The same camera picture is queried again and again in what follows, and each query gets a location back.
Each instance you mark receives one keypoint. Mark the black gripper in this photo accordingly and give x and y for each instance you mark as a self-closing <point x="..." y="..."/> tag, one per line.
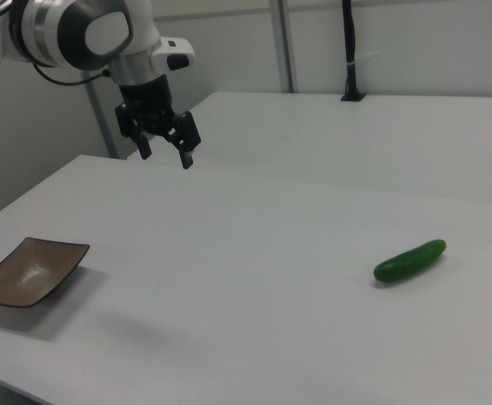
<point x="146" y="105"/>

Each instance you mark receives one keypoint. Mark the square brown ceramic plate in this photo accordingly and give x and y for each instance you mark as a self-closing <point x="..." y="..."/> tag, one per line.
<point x="26" y="274"/>

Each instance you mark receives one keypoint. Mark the tall black camera stand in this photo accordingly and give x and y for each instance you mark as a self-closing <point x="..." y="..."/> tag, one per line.
<point x="350" y="42"/>

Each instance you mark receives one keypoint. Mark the grey aluminium frame post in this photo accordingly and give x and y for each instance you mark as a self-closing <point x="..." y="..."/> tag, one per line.
<point x="102" y="122"/>
<point x="282" y="46"/>

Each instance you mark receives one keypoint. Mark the green cucumber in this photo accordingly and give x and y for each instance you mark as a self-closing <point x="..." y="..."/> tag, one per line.
<point x="410" y="260"/>

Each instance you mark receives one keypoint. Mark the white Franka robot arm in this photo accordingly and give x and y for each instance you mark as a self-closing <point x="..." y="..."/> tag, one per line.
<point x="102" y="34"/>

